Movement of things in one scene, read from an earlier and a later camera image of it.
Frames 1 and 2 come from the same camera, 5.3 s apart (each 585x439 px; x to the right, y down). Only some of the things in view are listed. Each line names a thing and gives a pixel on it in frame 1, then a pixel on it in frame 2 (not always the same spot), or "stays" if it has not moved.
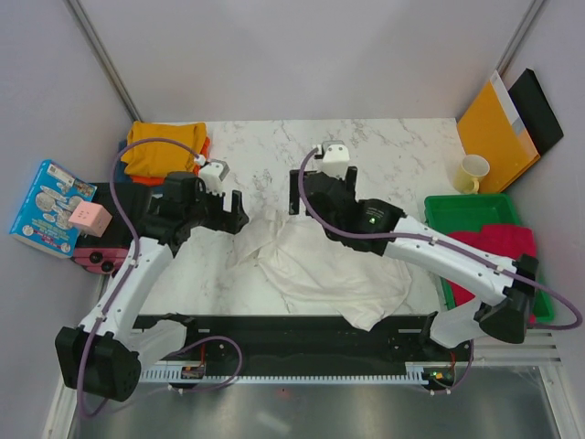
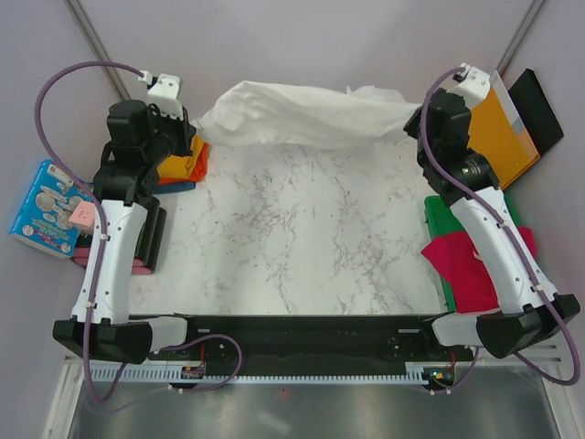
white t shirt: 294,255 -> 254,113
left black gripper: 231,222 -> 185,129
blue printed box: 43,220 stays
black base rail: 277,344 stays
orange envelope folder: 490,128 stays
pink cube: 90,218 stays
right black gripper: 293,199 -> 411,125
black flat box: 536,111 stays
